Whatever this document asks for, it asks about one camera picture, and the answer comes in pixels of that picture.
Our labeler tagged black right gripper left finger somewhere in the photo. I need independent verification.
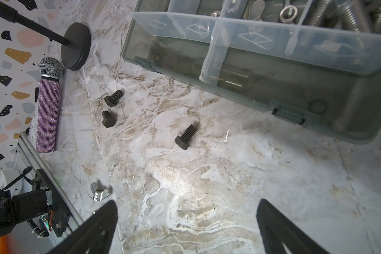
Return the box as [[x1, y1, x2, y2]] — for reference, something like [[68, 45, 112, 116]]
[[49, 201, 118, 254]]

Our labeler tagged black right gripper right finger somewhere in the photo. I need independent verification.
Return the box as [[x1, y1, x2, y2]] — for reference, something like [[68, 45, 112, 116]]
[[256, 199, 328, 254]]

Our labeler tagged black hex bolt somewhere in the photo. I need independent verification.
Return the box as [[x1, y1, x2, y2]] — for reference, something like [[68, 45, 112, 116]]
[[104, 90, 124, 108], [102, 111, 116, 128]]

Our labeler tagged black screw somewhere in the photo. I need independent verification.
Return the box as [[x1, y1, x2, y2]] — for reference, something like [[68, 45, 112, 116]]
[[174, 124, 197, 150]]

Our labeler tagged glitter handheld microphone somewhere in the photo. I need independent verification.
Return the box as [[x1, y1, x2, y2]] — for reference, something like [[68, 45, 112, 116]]
[[36, 57, 63, 153]]

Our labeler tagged grey compartment organizer box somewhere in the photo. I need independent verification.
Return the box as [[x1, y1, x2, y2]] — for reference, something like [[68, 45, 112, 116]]
[[121, 1, 381, 144]]

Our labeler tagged black microphone stand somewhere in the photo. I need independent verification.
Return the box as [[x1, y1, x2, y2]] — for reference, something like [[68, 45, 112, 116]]
[[0, 1, 92, 71]]

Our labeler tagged silver bolt near rail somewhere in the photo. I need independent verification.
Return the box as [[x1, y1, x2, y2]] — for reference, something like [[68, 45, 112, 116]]
[[91, 182, 110, 202]]

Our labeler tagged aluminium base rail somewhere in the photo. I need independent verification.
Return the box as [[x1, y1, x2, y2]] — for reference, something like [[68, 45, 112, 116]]
[[12, 132, 83, 239]]

